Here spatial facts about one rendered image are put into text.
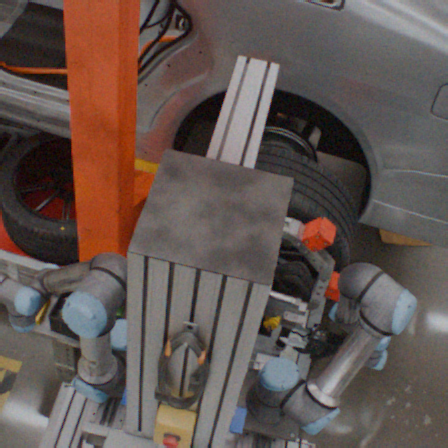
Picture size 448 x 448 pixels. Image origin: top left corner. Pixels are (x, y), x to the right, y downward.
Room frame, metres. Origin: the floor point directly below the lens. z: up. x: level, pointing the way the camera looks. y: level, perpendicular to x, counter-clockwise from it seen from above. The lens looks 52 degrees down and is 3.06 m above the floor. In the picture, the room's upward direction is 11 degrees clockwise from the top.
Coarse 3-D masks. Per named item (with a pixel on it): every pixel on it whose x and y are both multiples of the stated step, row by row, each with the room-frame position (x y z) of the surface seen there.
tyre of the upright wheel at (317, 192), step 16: (256, 160) 1.79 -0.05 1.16; (272, 160) 1.79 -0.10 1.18; (288, 160) 1.81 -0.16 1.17; (304, 160) 1.83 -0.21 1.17; (288, 176) 1.73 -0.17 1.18; (304, 176) 1.76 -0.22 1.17; (320, 176) 1.79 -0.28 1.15; (304, 192) 1.69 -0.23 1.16; (320, 192) 1.72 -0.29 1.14; (336, 192) 1.77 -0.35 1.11; (288, 208) 1.63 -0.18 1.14; (304, 208) 1.63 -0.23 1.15; (320, 208) 1.66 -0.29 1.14; (336, 208) 1.71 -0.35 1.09; (352, 208) 1.79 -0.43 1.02; (304, 224) 1.62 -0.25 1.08; (336, 224) 1.64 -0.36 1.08; (352, 224) 1.74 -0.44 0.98; (336, 240) 1.61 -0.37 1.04; (352, 240) 1.70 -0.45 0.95; (336, 256) 1.60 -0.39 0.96; (336, 272) 1.60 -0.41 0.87
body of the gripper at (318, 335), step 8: (312, 328) 1.34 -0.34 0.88; (320, 328) 1.35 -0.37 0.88; (328, 328) 1.34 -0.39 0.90; (312, 336) 1.30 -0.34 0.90; (320, 336) 1.30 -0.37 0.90; (328, 336) 1.31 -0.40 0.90; (336, 336) 1.32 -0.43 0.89; (344, 336) 1.32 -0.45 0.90; (312, 344) 1.29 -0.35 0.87; (320, 344) 1.28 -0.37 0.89; (328, 344) 1.29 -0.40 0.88; (336, 344) 1.30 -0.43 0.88; (320, 352) 1.28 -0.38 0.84
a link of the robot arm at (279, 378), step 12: (276, 360) 1.11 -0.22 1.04; (288, 360) 1.11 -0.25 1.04; (264, 372) 1.06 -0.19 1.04; (276, 372) 1.06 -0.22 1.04; (288, 372) 1.07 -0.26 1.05; (264, 384) 1.03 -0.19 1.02; (276, 384) 1.02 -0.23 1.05; (288, 384) 1.03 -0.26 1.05; (300, 384) 1.04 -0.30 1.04; (264, 396) 1.02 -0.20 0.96; (276, 396) 1.00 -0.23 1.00; (288, 396) 1.00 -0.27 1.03
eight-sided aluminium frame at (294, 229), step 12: (288, 228) 1.56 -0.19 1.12; (300, 228) 1.57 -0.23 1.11; (300, 240) 1.53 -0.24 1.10; (312, 252) 1.53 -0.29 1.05; (324, 252) 1.57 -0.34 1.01; (312, 264) 1.53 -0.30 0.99; (324, 264) 1.53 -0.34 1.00; (324, 276) 1.52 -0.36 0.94; (324, 288) 1.52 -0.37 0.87; (312, 300) 1.52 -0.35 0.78; (264, 312) 1.54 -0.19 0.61; (276, 312) 1.54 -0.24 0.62
